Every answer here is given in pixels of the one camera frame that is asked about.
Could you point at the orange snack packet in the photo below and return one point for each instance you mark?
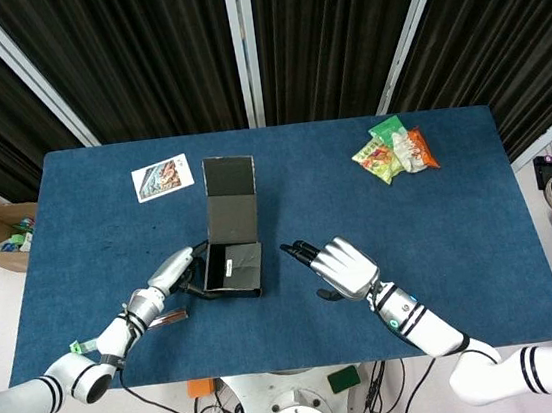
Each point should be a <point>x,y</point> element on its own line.
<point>425,148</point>

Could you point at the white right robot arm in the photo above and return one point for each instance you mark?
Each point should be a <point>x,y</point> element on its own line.
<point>483,377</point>

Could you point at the blue table mat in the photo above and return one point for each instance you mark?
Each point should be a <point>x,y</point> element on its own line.
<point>306,203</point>

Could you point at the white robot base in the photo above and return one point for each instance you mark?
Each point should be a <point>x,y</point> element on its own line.
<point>296,410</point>

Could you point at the dark green block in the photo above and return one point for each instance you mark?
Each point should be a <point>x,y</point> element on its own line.
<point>344,379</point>

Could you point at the brown wrapped chopsticks packet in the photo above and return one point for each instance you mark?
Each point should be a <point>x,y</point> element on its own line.
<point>169,318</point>

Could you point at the black paper box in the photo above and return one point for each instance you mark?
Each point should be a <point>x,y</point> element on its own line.
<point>233,217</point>

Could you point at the white frame post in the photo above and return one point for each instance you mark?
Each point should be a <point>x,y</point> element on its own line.
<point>22,66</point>
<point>549,135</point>
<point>242,44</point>
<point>424,22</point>

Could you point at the orange block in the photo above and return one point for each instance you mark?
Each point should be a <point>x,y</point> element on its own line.
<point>201,388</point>

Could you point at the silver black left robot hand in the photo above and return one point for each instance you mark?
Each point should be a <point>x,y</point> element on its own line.
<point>170,272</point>

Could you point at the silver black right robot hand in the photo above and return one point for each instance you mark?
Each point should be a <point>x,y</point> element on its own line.
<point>346,268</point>

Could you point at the yellow green snack packet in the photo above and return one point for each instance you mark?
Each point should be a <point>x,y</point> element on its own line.
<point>376,159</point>

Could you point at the white picture card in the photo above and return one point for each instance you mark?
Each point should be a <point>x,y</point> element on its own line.
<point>162,177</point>

